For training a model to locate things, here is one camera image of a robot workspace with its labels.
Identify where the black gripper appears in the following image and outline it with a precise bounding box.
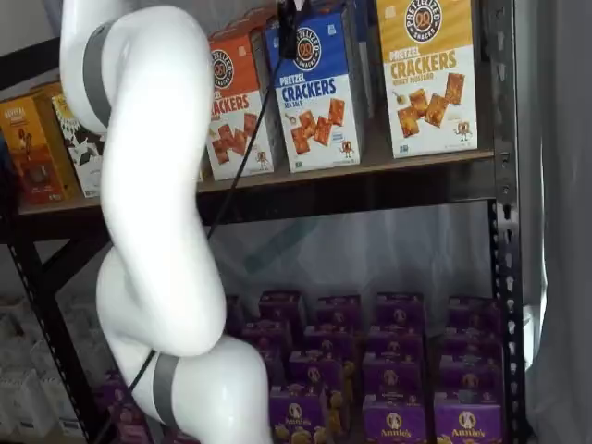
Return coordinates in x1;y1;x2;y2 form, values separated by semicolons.
276;0;306;60

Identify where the blue white pretzel crackers box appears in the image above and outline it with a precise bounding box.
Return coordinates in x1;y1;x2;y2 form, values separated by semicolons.
263;3;367;174

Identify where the orange white pretzel crackers box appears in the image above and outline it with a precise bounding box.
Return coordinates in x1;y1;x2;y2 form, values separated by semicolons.
204;25;279;182

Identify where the yellow white pretzel crackers box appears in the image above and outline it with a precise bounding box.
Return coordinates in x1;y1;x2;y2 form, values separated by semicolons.
376;0;479;160

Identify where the wooden shelf board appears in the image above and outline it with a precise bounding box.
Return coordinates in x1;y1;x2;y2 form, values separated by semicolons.
18;148;496;216

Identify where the white black patterned box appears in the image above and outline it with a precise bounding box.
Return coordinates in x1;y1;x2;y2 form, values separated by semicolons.
49;93;111;200

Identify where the orange brown snack box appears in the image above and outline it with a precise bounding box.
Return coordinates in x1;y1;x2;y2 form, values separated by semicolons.
0;82;80;205

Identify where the purple Annie's box orange label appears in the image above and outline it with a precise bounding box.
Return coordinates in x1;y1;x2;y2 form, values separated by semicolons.
269;386;328;444
288;350;346;390

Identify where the purple Annie's box brown label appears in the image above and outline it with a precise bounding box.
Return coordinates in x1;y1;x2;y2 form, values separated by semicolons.
362;395;427;444
362;353;429;400

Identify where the purple Annie's box teal label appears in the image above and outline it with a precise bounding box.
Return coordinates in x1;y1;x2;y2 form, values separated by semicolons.
433;401;504;444
438;355;504;406

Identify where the white curtain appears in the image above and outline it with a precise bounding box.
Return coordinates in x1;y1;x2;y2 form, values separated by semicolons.
517;0;592;444

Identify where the black cable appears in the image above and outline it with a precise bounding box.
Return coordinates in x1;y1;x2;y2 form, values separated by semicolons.
128;43;290;392

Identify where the black metal shelf rack frame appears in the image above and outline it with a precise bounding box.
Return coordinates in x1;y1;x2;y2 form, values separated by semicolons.
0;0;529;444

